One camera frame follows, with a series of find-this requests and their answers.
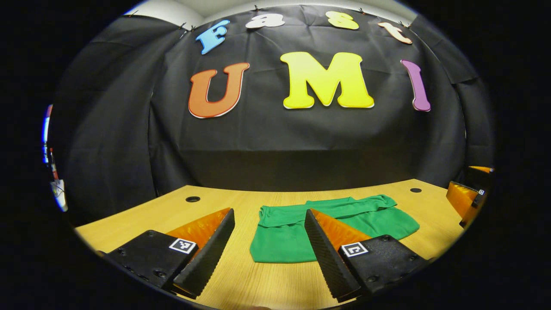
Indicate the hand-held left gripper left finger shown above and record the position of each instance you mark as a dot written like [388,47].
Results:
[211,258]

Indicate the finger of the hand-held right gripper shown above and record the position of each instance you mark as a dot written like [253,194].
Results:
[460,198]
[480,176]

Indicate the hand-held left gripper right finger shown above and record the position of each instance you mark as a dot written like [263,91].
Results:
[327,258]

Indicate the green T-shirt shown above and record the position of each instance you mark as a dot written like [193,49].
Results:
[280,241]

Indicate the black backdrop cloth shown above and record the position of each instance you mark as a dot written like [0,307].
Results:
[301,142]

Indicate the white side table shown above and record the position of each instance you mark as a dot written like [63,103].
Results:
[60,193]

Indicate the computer monitor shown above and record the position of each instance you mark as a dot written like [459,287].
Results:
[45,133]

